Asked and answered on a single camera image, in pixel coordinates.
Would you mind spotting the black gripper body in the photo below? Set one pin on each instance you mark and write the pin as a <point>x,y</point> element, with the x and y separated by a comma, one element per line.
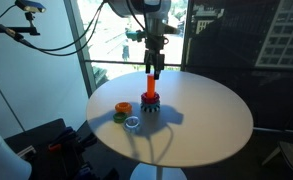
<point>154,50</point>

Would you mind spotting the orange stacking peg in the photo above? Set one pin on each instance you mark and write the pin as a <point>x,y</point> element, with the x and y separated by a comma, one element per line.
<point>150,86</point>

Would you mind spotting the black and white gear base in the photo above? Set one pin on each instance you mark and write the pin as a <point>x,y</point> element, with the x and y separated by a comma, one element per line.
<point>149,109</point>

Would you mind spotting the black equipment cart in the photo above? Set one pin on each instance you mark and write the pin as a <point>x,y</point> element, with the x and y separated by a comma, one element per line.
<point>49,156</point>

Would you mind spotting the white chair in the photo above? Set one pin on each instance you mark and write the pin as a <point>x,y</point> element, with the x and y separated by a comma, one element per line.
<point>291,156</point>

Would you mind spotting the white rounded plastic housing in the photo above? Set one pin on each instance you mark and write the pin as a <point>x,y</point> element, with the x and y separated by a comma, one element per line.
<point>1,156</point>

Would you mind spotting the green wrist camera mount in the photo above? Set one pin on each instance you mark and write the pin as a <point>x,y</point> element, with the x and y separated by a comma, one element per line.
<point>134,34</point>

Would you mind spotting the dark window rail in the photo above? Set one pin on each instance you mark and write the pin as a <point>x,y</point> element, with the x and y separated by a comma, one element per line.
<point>112,61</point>

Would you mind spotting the grey window frame post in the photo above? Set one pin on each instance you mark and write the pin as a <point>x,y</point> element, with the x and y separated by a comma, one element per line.
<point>81,66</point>

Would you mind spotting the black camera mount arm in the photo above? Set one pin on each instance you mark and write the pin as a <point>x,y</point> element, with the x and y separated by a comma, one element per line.
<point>26,30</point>

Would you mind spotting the grey and blue stereo camera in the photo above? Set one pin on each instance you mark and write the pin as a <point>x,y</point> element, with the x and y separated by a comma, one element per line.
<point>31,5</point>

